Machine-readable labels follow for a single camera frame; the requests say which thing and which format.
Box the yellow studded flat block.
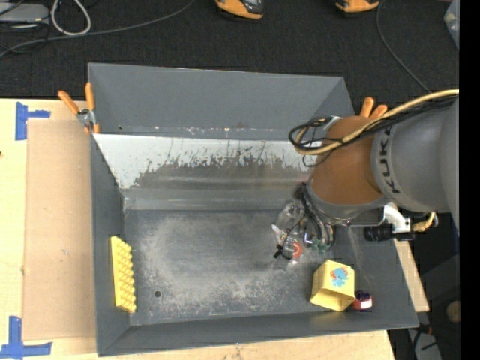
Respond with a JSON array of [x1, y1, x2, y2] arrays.
[[109, 235, 138, 314]]

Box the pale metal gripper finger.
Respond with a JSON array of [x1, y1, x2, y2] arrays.
[[273, 236, 312, 273], [271, 199, 305, 239]]

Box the yellow cup with blue elephant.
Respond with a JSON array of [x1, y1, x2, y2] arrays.
[[309, 259, 357, 312]]

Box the brown cardboard board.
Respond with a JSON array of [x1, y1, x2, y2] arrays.
[[21, 119, 99, 341]]

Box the black cylinder on white bracket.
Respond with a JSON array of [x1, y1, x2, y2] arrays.
[[363, 202, 418, 243]]

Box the grey metal bin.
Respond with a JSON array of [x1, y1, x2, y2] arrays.
[[86, 62, 421, 357]]

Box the small red and white toy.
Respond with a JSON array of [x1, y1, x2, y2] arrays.
[[351, 289, 374, 311]]

